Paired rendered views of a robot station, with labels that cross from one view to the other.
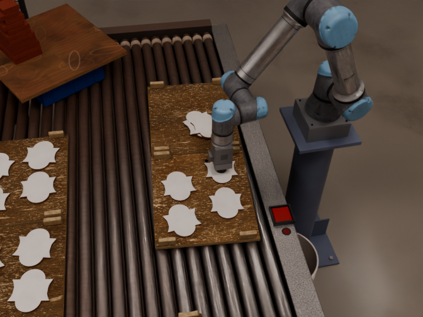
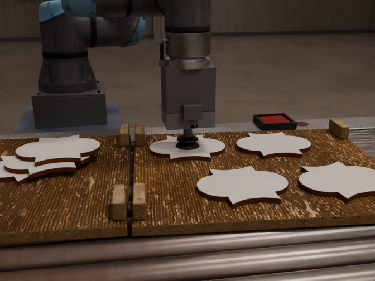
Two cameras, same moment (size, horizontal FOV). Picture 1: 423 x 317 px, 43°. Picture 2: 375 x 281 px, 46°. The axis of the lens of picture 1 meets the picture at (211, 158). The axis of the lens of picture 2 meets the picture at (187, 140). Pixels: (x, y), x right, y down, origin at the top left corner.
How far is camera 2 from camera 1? 1.90 m
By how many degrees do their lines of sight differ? 74
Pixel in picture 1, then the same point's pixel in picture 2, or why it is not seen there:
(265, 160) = (155, 130)
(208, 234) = (356, 160)
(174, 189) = (255, 187)
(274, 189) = (221, 127)
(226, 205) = (282, 143)
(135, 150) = (85, 268)
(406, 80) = not seen: outside the picture
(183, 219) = (341, 176)
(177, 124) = (18, 192)
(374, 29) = not seen: outside the picture
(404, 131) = not seen: outside the picture
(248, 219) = (299, 134)
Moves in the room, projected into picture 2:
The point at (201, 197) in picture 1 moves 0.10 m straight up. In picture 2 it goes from (266, 165) to (270, 107)
